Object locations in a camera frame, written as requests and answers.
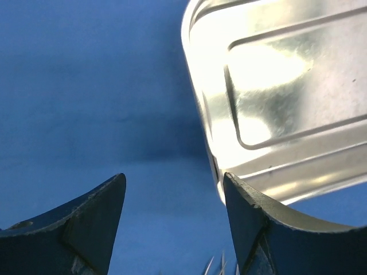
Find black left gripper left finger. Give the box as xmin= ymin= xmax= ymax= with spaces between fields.
xmin=1 ymin=174 xmax=126 ymax=274

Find stainless steel tray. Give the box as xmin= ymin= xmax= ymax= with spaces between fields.
xmin=181 ymin=1 xmax=366 ymax=204

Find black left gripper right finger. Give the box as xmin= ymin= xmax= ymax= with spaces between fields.
xmin=223 ymin=172 xmax=366 ymax=274

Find thin steel forceps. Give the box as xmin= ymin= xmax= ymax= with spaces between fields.
xmin=218 ymin=252 xmax=227 ymax=275
xmin=203 ymin=256 xmax=214 ymax=275

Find blue surgical cloth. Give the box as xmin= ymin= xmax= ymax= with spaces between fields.
xmin=1 ymin=1 xmax=366 ymax=274

